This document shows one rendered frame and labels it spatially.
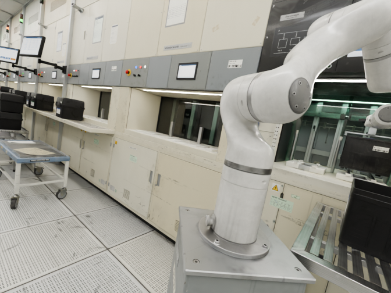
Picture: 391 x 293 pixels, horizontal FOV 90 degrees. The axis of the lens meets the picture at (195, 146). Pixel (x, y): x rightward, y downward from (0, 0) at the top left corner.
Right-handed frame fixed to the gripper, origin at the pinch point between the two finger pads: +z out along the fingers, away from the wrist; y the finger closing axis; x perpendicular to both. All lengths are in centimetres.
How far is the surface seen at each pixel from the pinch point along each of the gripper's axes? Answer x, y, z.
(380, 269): -44, 3, -65
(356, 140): -10.0, -5.8, 3.3
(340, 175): -30.5, -8.7, 2.9
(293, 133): -10, -43, 34
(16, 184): -97, -232, -88
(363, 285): -44, -2, -79
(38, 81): 12, -504, -10
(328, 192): -37.8, -12.1, -16.9
